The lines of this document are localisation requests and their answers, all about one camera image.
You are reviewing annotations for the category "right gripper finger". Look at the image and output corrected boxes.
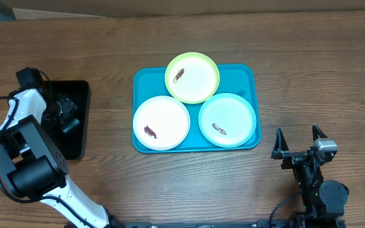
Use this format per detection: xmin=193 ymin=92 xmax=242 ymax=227
xmin=312 ymin=124 xmax=328 ymax=141
xmin=273 ymin=127 xmax=289 ymax=152

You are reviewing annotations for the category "green sponge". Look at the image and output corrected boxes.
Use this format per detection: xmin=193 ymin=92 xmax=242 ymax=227
xmin=61 ymin=118 xmax=80 ymax=134

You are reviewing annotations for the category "white plate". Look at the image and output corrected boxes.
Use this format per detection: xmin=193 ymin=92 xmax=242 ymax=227
xmin=132 ymin=96 xmax=190 ymax=151

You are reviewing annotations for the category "yellow-green plate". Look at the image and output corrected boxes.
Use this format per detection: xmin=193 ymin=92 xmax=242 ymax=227
xmin=165 ymin=52 xmax=220 ymax=104

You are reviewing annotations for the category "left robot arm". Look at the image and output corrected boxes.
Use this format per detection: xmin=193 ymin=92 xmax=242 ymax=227
xmin=0 ymin=67 xmax=123 ymax=227

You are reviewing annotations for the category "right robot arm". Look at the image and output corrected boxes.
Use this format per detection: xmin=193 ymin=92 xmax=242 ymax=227
xmin=268 ymin=125 xmax=349 ymax=228

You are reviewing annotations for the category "black rectangular bin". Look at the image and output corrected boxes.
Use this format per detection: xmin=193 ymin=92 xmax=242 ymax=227
xmin=41 ymin=80 xmax=91 ymax=160

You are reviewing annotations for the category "light blue plate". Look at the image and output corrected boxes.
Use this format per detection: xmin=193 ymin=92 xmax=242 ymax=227
xmin=198 ymin=93 xmax=257 ymax=148

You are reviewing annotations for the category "cardboard strip at back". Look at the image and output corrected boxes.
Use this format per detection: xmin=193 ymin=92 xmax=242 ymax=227
xmin=6 ymin=0 xmax=365 ymax=16

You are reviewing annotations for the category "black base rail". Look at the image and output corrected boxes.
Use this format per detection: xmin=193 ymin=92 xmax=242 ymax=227
xmin=64 ymin=218 xmax=347 ymax=228

